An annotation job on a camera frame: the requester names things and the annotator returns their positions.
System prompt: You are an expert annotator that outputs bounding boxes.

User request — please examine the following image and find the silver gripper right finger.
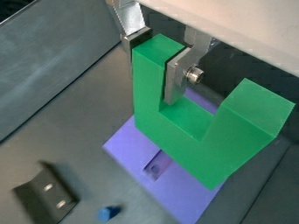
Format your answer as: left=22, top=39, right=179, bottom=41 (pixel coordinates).
left=163, top=26, right=219, bottom=105

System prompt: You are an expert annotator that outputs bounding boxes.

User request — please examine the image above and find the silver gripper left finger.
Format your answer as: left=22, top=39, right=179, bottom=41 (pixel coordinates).
left=106, top=0, right=154, bottom=55

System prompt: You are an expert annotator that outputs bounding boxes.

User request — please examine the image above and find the green U-shaped block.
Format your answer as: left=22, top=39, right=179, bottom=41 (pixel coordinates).
left=133, top=34, right=295, bottom=189

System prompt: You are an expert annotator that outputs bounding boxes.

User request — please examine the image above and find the purple board with cross slot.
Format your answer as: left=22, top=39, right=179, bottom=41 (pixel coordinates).
left=102, top=87, right=227, bottom=224

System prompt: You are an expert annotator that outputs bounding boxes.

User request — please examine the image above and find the blue peg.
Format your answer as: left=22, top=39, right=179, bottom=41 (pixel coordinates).
left=98, top=206, right=122, bottom=222

